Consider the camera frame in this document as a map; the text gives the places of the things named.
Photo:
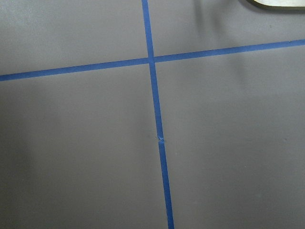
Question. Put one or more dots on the wooden cup storage rack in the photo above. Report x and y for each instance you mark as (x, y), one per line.
(279, 4)

